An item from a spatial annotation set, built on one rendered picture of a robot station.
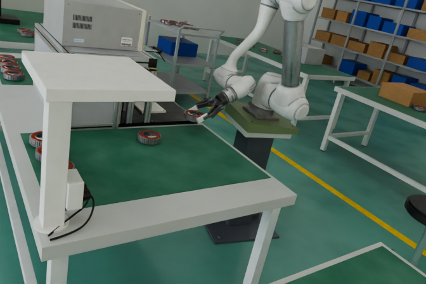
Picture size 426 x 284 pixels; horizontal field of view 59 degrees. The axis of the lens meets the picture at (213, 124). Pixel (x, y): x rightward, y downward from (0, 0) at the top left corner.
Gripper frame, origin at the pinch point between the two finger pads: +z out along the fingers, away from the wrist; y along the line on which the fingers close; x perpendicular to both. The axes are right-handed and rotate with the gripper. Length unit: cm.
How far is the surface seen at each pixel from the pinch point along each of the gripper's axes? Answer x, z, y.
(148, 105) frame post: -17.1, 20.2, -4.5
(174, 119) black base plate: 0.5, 9.2, -7.5
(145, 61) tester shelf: -40.2, 13.3, -2.9
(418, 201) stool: 81, -85, 78
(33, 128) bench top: -34, 72, -8
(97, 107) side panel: -30, 43, -4
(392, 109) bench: 123, -194, -20
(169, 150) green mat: -7.2, 26.3, 24.3
